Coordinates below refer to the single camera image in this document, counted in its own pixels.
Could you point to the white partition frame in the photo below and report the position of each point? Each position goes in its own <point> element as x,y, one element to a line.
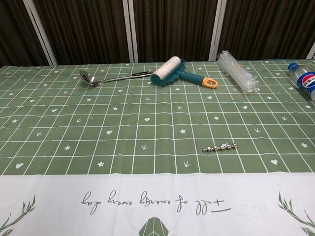
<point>40,32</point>
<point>312,52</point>
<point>217,27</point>
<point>133,32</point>

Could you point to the clear plastic bag pack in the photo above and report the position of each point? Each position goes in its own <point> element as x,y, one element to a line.
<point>237,73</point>

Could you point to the small silver metal chain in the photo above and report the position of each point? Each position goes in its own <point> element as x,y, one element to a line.
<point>219,148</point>

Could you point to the green grid tablecloth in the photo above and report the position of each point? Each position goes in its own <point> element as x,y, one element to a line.
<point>157,123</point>

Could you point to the stainless steel ladle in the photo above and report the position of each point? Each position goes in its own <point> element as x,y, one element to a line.
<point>91,80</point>

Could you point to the teal lint roller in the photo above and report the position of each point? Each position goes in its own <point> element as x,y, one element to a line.
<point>187,76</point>

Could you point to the clear Pepsi bottle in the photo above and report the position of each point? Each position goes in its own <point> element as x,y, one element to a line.
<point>306,82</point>

